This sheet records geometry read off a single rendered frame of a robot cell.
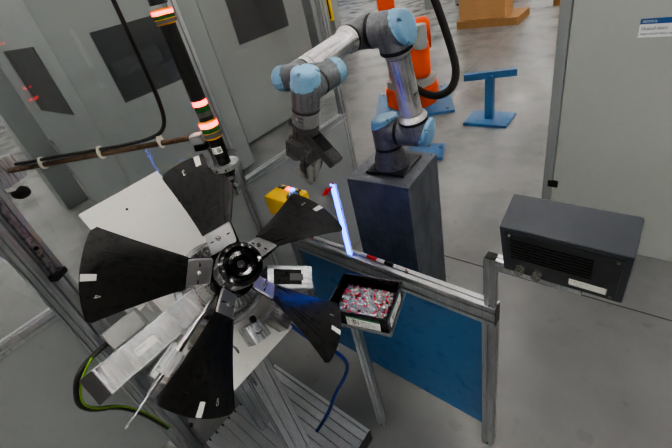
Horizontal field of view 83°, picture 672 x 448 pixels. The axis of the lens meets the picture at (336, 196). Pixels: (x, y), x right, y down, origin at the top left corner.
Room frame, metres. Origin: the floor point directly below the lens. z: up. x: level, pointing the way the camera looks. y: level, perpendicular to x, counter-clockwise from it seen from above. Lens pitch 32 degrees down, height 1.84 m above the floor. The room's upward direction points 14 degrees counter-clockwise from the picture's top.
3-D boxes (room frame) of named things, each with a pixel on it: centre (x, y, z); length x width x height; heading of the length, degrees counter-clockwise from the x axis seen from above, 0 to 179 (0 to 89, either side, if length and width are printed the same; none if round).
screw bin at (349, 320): (0.89, -0.01, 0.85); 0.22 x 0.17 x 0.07; 59
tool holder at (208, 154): (0.88, 0.26, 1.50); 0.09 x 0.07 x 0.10; 79
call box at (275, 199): (1.34, 0.20, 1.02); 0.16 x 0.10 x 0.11; 44
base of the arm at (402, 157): (1.48, -0.27, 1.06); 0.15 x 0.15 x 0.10
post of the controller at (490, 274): (0.75, -0.38, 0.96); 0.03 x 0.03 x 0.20; 44
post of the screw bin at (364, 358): (0.93, 0.05, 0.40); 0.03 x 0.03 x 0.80; 59
